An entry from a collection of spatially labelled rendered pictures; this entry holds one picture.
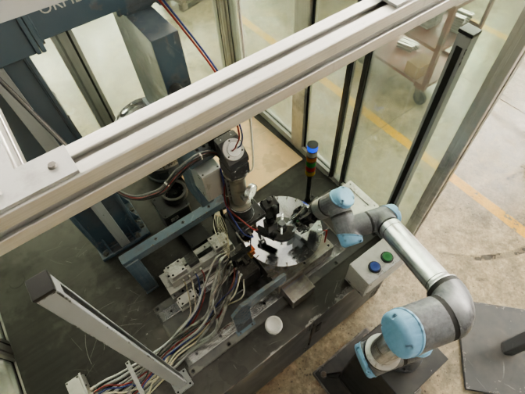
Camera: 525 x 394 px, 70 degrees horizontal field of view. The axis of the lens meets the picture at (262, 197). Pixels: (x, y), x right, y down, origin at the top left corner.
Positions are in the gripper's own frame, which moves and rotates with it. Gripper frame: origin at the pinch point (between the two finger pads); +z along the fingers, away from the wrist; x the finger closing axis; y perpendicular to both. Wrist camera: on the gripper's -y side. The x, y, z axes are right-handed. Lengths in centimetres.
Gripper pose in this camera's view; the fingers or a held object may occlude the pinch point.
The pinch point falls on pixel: (292, 222)
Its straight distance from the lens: 153.1
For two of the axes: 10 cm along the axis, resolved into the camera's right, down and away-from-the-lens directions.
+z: -4.6, 3.4, 8.2
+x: 6.7, 7.4, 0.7
